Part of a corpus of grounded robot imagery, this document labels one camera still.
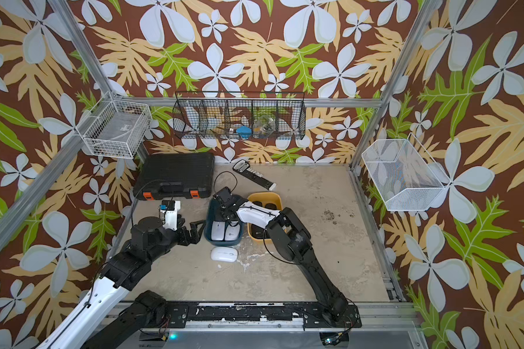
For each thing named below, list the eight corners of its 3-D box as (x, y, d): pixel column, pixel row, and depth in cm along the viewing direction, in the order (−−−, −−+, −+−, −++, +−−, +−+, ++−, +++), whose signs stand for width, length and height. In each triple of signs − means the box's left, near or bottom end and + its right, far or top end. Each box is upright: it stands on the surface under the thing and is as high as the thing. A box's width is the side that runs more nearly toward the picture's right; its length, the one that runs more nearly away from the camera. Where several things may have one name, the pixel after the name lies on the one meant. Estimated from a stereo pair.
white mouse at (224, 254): (210, 262, 88) (209, 260, 87) (212, 249, 92) (211, 246, 90) (237, 262, 88) (236, 260, 87) (238, 249, 92) (237, 246, 90)
